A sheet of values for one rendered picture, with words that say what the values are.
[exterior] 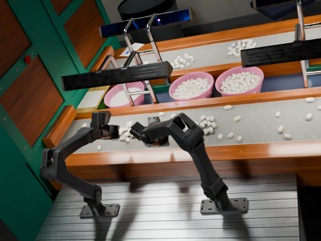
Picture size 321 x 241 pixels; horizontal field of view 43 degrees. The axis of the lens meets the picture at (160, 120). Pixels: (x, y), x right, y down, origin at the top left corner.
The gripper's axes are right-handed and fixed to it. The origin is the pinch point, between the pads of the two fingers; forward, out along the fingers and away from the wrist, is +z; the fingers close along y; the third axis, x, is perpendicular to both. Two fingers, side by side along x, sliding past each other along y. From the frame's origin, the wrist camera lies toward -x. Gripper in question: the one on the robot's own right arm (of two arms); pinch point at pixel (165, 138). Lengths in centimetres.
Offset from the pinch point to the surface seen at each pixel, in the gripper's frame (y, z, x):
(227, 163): -30.1, -3.2, 12.9
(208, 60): -7, 66, -47
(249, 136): -38.2, 10.0, 2.0
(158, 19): 15, 40, -70
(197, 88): -4, 45, -28
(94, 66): 69, 53, -51
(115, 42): 71, 91, -75
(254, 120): -40.0, 18.6, -5.4
